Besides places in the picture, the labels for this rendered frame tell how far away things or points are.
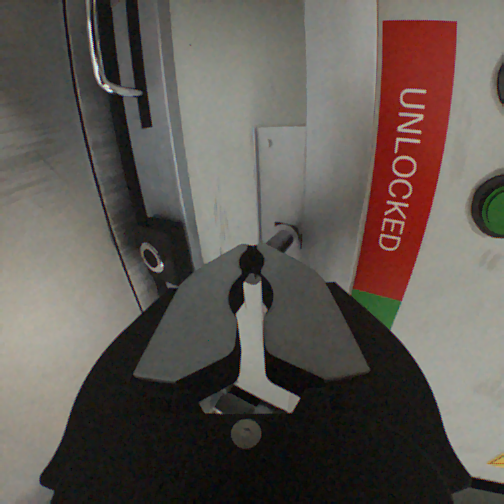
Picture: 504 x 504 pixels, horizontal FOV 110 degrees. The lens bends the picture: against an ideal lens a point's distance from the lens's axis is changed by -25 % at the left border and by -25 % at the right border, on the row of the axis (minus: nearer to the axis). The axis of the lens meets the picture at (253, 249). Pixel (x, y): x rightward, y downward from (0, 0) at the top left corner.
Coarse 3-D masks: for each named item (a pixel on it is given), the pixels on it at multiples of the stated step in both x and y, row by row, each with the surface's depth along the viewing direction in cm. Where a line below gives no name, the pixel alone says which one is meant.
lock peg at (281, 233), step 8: (280, 224) 17; (272, 232) 17; (280, 232) 16; (288, 232) 16; (296, 232) 16; (272, 240) 15; (280, 240) 15; (288, 240) 16; (296, 240) 16; (280, 248) 15; (288, 248) 16; (296, 248) 17; (248, 280) 13; (256, 280) 13
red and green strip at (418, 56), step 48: (384, 48) 9; (432, 48) 8; (384, 96) 10; (432, 96) 9; (384, 144) 11; (432, 144) 10; (384, 192) 12; (432, 192) 11; (384, 240) 13; (384, 288) 15
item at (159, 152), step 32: (128, 0) 13; (160, 0) 12; (128, 32) 14; (160, 32) 13; (128, 64) 16; (160, 64) 14; (160, 96) 16; (128, 128) 19; (160, 128) 17; (160, 160) 19; (160, 192) 20; (192, 224) 21; (192, 256) 22
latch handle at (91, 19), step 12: (84, 0) 10; (96, 12) 11; (96, 24) 11; (96, 36) 12; (96, 48) 12; (96, 60) 12; (96, 72) 13; (108, 84) 14; (132, 96) 16; (144, 96) 16
